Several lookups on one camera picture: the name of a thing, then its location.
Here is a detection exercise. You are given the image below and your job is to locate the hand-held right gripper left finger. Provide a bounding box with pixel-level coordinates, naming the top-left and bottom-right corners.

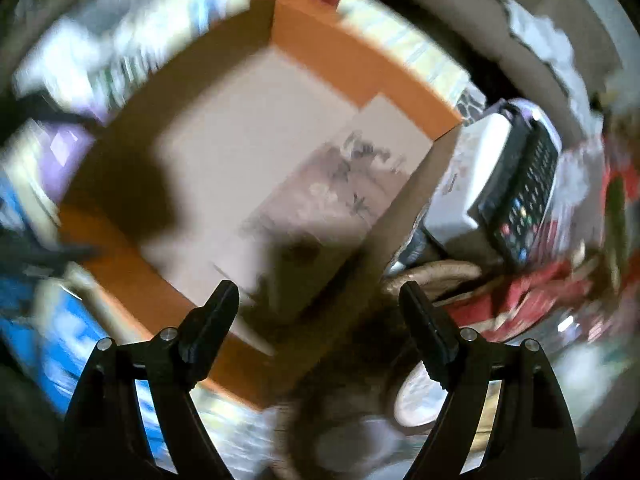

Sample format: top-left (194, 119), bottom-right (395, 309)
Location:
top-left (60, 280), bottom-right (240, 480)

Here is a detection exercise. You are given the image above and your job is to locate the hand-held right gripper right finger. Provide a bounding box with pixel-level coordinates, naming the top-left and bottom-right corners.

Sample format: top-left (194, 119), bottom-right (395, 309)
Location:
top-left (399, 281), bottom-right (582, 480)

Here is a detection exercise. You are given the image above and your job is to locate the orange cardboard box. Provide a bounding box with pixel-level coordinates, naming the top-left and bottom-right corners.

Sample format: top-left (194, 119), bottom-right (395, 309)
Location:
top-left (57, 0), bottom-right (463, 407)

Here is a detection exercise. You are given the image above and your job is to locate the round white plate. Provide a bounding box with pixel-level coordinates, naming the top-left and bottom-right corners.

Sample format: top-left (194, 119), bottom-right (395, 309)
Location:
top-left (392, 360), bottom-right (451, 432)

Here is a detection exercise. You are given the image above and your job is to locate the red printed packaging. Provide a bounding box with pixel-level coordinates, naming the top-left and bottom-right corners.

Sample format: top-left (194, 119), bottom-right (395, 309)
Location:
top-left (449, 140), bottom-right (640, 343)

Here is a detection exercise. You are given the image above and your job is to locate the printed paper sheet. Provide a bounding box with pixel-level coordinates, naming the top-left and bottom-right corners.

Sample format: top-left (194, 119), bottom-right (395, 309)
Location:
top-left (215, 94), bottom-right (434, 356)

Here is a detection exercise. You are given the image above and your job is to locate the white plastic device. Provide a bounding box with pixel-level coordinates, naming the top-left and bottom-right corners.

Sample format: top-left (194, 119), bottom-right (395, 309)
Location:
top-left (424, 110), bottom-right (517, 247)

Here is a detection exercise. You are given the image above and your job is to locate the blue printed packaging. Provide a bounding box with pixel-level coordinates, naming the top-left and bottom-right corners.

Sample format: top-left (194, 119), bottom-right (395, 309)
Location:
top-left (0, 175), bottom-right (168, 461)

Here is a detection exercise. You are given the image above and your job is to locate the black remote control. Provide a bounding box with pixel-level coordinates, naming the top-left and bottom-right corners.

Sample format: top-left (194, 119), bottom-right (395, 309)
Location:
top-left (475, 109), bottom-right (562, 267)

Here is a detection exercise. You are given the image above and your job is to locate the grey hexagon patterned mat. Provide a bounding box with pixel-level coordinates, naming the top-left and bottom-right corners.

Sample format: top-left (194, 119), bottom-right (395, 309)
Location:
top-left (454, 85), bottom-right (487, 122)

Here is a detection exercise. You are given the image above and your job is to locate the yellow checked tablecloth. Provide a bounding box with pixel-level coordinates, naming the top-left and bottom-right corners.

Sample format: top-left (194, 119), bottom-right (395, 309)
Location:
top-left (337, 0), bottom-right (473, 108)

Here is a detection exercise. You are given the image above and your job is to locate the white green printed packaging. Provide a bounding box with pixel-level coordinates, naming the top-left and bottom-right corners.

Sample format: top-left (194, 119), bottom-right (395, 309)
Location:
top-left (14, 0), bottom-right (252, 126)

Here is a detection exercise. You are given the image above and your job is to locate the white crumpled tissue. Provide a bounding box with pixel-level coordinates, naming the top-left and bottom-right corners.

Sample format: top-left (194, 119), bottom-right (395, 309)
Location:
top-left (504, 0), bottom-right (577, 77)

